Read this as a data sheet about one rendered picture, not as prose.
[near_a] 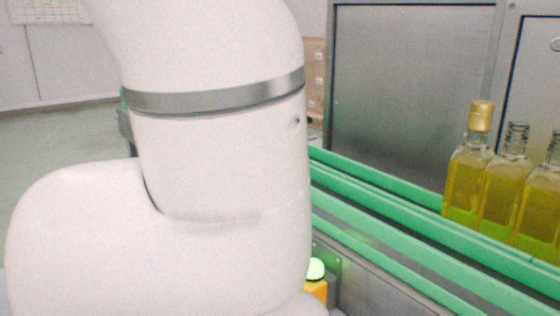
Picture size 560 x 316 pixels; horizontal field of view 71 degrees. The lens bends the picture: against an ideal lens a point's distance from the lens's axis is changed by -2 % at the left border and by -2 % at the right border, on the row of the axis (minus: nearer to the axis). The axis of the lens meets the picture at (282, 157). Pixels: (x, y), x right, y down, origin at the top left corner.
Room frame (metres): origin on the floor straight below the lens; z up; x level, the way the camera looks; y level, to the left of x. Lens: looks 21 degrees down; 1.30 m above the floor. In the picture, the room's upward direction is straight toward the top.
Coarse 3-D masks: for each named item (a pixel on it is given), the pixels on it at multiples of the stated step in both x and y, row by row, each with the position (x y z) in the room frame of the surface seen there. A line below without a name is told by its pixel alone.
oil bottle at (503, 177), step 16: (496, 160) 0.55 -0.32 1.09; (512, 160) 0.54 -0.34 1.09; (528, 160) 0.54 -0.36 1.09; (496, 176) 0.54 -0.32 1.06; (512, 176) 0.52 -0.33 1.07; (480, 192) 0.56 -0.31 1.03; (496, 192) 0.54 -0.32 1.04; (512, 192) 0.52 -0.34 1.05; (480, 208) 0.55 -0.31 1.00; (496, 208) 0.53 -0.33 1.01; (512, 208) 0.52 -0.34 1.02; (480, 224) 0.55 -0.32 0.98; (496, 224) 0.53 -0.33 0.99; (512, 224) 0.52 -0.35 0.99
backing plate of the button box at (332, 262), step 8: (312, 240) 0.67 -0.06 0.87; (312, 248) 0.67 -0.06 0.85; (320, 248) 0.65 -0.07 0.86; (312, 256) 0.67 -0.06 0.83; (320, 256) 0.65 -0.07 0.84; (328, 256) 0.63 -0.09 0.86; (336, 256) 0.62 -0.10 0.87; (328, 264) 0.63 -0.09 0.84; (336, 264) 0.62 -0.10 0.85; (336, 272) 0.62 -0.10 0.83; (336, 288) 0.61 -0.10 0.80; (336, 296) 0.61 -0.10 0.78; (336, 304) 0.61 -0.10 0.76
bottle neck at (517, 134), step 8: (512, 128) 0.55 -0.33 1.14; (520, 128) 0.54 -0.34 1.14; (528, 128) 0.54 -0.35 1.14; (512, 136) 0.54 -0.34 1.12; (520, 136) 0.54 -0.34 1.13; (504, 144) 0.56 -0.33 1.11; (512, 144) 0.54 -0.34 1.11; (520, 144) 0.54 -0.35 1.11; (504, 152) 0.55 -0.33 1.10; (512, 152) 0.54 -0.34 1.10; (520, 152) 0.54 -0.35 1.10
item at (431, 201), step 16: (320, 160) 0.93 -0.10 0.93; (336, 160) 0.89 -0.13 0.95; (352, 160) 0.85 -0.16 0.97; (352, 176) 0.85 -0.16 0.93; (368, 176) 0.81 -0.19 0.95; (384, 176) 0.77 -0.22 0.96; (400, 192) 0.74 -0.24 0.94; (416, 192) 0.71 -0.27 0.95; (432, 192) 0.69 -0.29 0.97; (432, 208) 0.68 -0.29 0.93
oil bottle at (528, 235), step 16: (528, 176) 0.51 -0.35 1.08; (544, 176) 0.50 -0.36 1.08; (528, 192) 0.50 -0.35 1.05; (544, 192) 0.49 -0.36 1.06; (528, 208) 0.50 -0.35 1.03; (544, 208) 0.48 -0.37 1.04; (528, 224) 0.50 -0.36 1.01; (544, 224) 0.48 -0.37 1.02; (512, 240) 0.51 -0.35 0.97; (528, 240) 0.49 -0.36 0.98; (544, 240) 0.48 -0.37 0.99; (544, 256) 0.47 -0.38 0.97
